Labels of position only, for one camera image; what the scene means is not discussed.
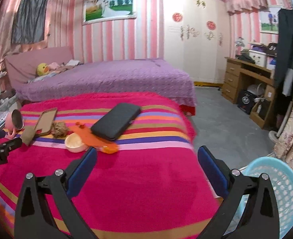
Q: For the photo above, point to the purple bedspread bed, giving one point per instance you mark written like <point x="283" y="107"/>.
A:
<point x="140" y="75"/>

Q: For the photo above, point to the folded brown card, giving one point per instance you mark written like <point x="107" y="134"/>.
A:
<point x="28" y="135"/>

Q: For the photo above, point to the brown paper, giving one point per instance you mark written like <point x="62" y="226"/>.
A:
<point x="59" y="130"/>

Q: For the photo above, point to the white storage box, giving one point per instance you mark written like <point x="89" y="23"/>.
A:
<point x="258" y="57"/>

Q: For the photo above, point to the black box under desk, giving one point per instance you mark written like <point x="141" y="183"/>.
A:
<point x="246" y="101"/>

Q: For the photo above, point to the yellow duck plush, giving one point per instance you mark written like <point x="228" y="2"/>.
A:
<point x="42" y="69"/>

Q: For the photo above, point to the striped pink blanket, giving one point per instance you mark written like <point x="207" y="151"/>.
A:
<point x="152" y="187"/>

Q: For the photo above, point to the dark grey window curtain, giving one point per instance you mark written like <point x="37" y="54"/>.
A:
<point x="29" y="22"/>

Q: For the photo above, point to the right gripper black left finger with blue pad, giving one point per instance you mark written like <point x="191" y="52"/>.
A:
<point x="33" y="217"/>

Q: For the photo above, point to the pink headboard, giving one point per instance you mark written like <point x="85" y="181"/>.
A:
<point x="22" y="67"/>

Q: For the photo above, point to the white wardrobe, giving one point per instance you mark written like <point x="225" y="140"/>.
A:
<point x="197" y="38"/>

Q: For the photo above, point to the orange snack wrapper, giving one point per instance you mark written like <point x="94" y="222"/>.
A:
<point x="94" y="141"/>

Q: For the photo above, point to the brown phone case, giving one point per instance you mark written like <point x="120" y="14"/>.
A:
<point x="44" y="123"/>

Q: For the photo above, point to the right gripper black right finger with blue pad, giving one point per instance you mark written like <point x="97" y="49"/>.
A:
<point x="218" y="174"/>

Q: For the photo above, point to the pink metal mug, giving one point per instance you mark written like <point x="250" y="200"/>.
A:
<point x="13" y="123"/>

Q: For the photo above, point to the black hanging coat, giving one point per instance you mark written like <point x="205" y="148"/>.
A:
<point x="284" y="59"/>

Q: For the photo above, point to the framed wedding photo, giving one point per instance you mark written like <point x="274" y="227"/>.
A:
<point x="95" y="11"/>

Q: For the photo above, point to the light blue trash basket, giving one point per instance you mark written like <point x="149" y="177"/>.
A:
<point x="283" y="194"/>

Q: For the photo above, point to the small framed photo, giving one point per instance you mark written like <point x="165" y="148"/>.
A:
<point x="269" y="19"/>

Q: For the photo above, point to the wooden desk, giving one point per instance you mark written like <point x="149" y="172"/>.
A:
<point x="239" y="75"/>

